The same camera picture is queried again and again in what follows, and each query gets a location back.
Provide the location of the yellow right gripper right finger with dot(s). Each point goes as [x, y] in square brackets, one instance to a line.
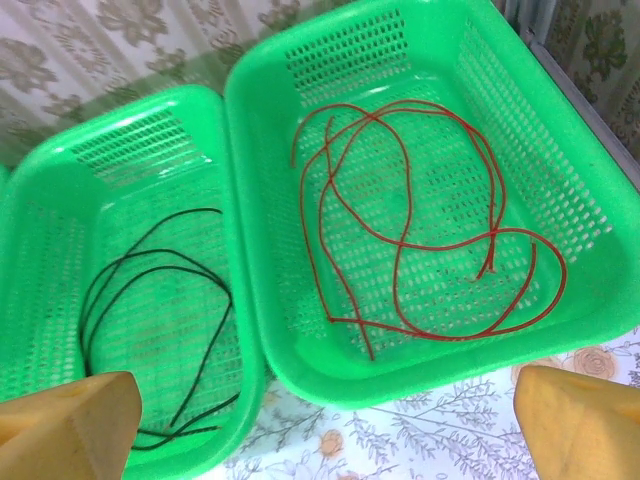
[585, 430]

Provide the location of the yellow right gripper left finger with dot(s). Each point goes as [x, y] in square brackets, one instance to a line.
[65, 430]

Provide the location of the floral table mat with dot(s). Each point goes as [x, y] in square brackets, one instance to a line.
[425, 440]

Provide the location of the green perforated plastic basket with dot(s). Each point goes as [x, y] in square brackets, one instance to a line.
[50, 200]
[575, 150]

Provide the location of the aluminium extrusion frame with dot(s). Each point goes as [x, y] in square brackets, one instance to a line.
[600, 122]

